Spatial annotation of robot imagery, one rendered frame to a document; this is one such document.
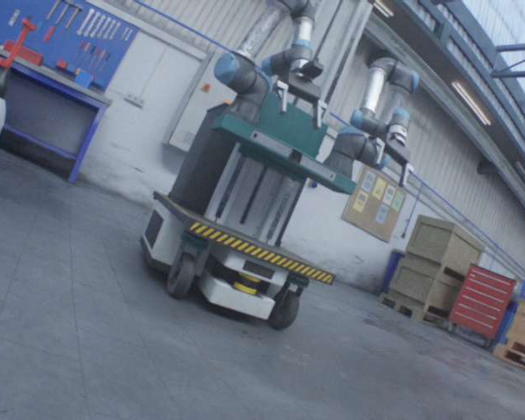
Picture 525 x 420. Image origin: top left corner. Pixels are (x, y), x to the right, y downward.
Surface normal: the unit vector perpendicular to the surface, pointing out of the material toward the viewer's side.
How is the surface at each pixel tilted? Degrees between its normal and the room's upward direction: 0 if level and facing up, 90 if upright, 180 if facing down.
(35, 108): 90
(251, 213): 90
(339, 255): 90
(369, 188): 90
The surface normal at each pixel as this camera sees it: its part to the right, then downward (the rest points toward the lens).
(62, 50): 0.48, 0.17
